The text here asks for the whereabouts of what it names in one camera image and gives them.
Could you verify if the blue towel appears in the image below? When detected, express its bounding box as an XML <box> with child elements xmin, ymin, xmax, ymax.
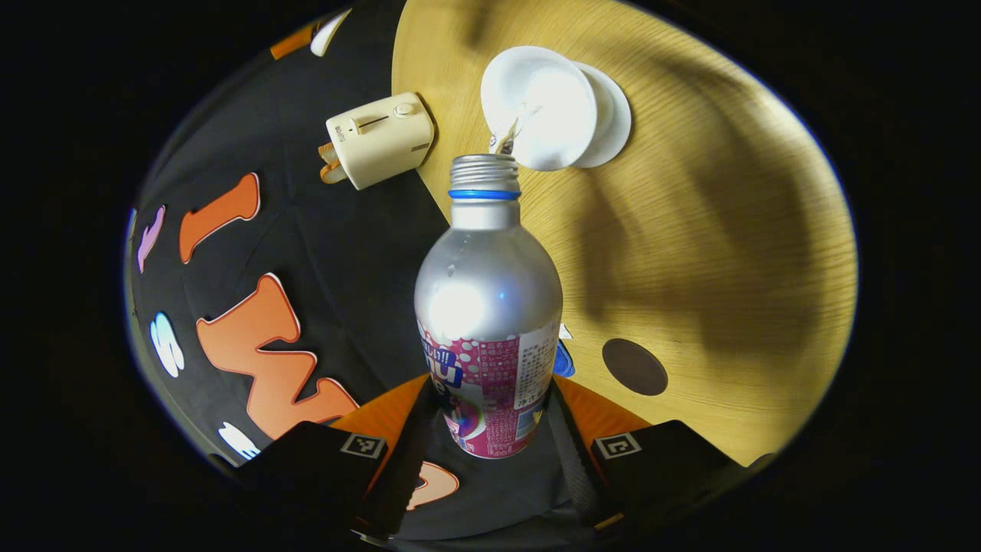
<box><xmin>553</xmin><ymin>325</ymin><xmax>576</xmax><ymax>378</ymax></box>

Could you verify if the silver water bottle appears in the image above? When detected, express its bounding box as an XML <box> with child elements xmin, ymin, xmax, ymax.
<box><xmin>414</xmin><ymin>153</ymin><xmax>564</xmax><ymax>459</ymax></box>

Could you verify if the white saucer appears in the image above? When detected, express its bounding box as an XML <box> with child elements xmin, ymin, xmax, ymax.
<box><xmin>571</xmin><ymin>61</ymin><xmax>633</xmax><ymax>169</ymax></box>

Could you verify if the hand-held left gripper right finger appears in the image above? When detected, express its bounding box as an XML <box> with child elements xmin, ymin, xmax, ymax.
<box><xmin>546</xmin><ymin>374</ymin><xmax>776</xmax><ymax>531</ymax></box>

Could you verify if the white teacup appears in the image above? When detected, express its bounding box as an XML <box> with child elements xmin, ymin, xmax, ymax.
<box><xmin>481</xmin><ymin>46</ymin><xmax>599</xmax><ymax>171</ymax></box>

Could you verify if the dark brown round coaster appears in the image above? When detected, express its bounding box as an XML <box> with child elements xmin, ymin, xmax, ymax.
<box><xmin>602</xmin><ymin>338</ymin><xmax>669</xmax><ymax>397</ymax></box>

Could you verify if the black backdrop cloth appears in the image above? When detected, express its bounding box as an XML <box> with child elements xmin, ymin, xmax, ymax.
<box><xmin>125</xmin><ymin>0</ymin><xmax>591</xmax><ymax>541</ymax></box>

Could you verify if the white toaster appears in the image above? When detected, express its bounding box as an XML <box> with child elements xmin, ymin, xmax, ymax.
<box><xmin>326</xmin><ymin>92</ymin><xmax>436</xmax><ymax>191</ymax></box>

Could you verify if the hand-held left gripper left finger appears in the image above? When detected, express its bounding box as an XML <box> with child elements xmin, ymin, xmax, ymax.
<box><xmin>230</xmin><ymin>374</ymin><xmax>442</xmax><ymax>539</ymax></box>

